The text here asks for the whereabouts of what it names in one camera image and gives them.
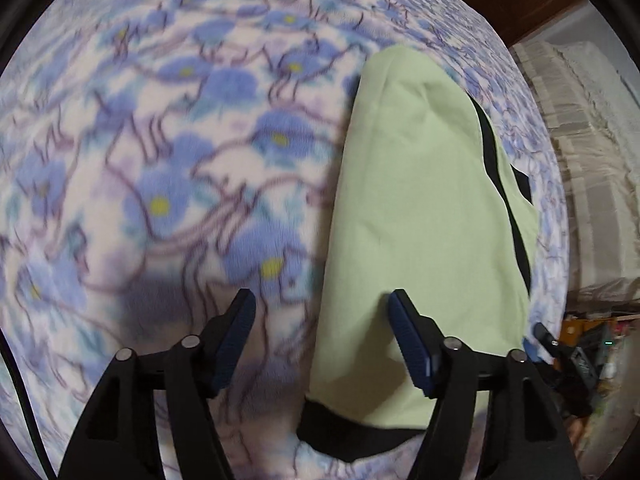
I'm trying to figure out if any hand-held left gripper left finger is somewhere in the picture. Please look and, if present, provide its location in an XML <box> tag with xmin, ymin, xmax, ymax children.
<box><xmin>59</xmin><ymin>287</ymin><xmax>257</xmax><ymax>480</ymax></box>

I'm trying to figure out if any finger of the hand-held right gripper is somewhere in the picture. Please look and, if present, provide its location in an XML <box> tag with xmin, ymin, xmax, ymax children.
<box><xmin>532</xmin><ymin>322</ymin><xmax>561</xmax><ymax>357</ymax></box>

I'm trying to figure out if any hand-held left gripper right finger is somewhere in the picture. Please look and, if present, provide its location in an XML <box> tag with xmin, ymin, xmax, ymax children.
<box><xmin>389</xmin><ymin>288</ymin><xmax>583</xmax><ymax>480</ymax></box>

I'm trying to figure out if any green and black hooded jacket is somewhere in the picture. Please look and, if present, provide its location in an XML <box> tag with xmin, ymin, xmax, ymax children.
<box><xmin>296</xmin><ymin>45</ymin><xmax>541</xmax><ymax>463</ymax></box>

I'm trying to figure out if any beige lace-covered furniture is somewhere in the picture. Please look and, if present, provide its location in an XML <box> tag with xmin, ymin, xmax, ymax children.
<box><xmin>507</xmin><ymin>40</ymin><xmax>640</xmax><ymax>306</ymax></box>

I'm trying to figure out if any blue floral fleece blanket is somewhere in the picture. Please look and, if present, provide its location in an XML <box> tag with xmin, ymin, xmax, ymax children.
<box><xmin>0</xmin><ymin>0</ymin><xmax>571</xmax><ymax>480</ymax></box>

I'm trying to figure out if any black cable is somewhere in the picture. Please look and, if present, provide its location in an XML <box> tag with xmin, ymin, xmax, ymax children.
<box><xmin>0</xmin><ymin>335</ymin><xmax>58</xmax><ymax>480</ymax></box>

